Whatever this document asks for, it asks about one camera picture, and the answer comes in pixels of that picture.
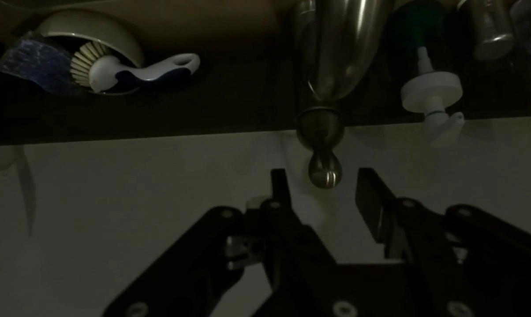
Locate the metal bottle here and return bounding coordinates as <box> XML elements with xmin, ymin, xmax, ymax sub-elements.
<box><xmin>468</xmin><ymin>0</ymin><xmax>517</xmax><ymax>63</ymax></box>

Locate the chrome faucet body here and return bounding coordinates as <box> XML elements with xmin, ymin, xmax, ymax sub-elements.
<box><xmin>291</xmin><ymin>0</ymin><xmax>392</xmax><ymax>112</ymax></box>

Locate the white dish brush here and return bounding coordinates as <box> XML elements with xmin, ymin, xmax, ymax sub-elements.
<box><xmin>69</xmin><ymin>40</ymin><xmax>203</xmax><ymax>95</ymax></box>

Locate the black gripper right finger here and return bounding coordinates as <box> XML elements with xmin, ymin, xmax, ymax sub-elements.
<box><xmin>355</xmin><ymin>165</ymin><xmax>531</xmax><ymax>317</ymax></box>

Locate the blue sponge cloth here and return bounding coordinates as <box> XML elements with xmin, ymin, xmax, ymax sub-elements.
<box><xmin>0</xmin><ymin>33</ymin><xmax>78</xmax><ymax>97</ymax></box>

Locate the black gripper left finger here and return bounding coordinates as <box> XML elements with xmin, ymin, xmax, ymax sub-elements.
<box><xmin>102</xmin><ymin>167</ymin><xmax>341</xmax><ymax>317</ymax></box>

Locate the white brush holder bowl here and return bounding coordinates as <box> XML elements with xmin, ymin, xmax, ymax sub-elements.
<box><xmin>34</xmin><ymin>9</ymin><xmax>147</xmax><ymax>97</ymax></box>

